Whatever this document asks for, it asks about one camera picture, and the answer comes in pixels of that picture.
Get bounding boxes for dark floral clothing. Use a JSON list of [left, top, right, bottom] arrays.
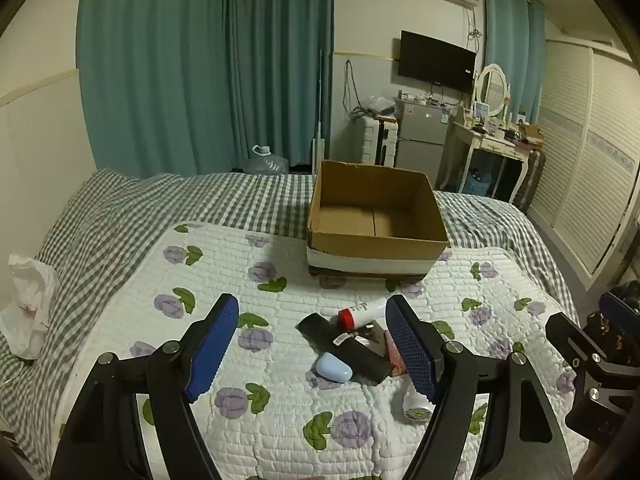
[[585, 282, 640, 361]]

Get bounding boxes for dark suitcase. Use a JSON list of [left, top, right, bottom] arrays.
[[512, 149, 547, 211]]

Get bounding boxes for white floral quilt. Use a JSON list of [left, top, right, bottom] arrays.
[[60, 220, 588, 480]]

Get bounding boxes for black wall television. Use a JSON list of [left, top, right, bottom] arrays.
[[397, 30, 477, 95]]

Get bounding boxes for teal curtain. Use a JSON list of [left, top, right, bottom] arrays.
[[75, 0, 238, 178], [222, 0, 335, 173], [482, 0, 546, 126]]

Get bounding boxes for black wall cables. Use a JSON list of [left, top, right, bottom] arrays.
[[344, 59, 372, 122]]

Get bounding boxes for blue plastic basket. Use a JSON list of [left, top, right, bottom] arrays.
[[462, 170, 494, 197]]

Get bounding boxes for white mop pole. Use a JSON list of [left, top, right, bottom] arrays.
[[310, 49, 327, 173]]

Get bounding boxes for white dressing table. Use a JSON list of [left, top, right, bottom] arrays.
[[437, 119, 533, 202]]

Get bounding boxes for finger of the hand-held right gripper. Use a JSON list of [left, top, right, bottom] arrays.
[[545, 311, 609, 364], [599, 291, 640, 327]]

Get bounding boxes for white tube with red cap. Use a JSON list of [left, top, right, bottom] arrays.
[[337, 296, 390, 332]]

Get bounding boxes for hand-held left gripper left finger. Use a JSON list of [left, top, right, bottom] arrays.
[[50, 293, 241, 480]]

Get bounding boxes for white suitcase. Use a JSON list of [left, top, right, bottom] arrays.
[[361, 115, 401, 166]]

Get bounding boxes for white oval vanity mirror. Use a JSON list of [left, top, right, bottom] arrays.
[[472, 63, 512, 121]]

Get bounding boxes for small white sachet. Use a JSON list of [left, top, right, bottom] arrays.
[[402, 385, 434, 420]]

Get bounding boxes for person's right forearm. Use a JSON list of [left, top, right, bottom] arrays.
[[575, 442, 621, 480]]

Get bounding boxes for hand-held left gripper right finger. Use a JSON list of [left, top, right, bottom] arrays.
[[384, 294, 576, 480]]

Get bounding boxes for white louvred wardrobe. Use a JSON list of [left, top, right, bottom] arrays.
[[527, 35, 640, 288]]

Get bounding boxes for grey checked bed sheet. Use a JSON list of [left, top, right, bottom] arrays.
[[0, 167, 581, 466]]

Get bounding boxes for black roll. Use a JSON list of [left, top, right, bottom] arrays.
[[296, 312, 396, 386]]

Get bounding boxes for pink box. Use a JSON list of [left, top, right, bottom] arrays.
[[350, 325, 411, 376]]

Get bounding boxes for light blue oval case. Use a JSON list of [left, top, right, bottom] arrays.
[[316, 352, 355, 383]]

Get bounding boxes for clear water jug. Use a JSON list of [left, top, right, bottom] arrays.
[[240, 145, 290, 176]]

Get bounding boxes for grey small fridge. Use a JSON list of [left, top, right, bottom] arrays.
[[393, 97, 451, 171]]

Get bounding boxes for cardboard box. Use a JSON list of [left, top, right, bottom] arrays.
[[306, 160, 450, 278]]

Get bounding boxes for white plastic bag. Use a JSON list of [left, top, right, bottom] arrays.
[[0, 254, 59, 360]]

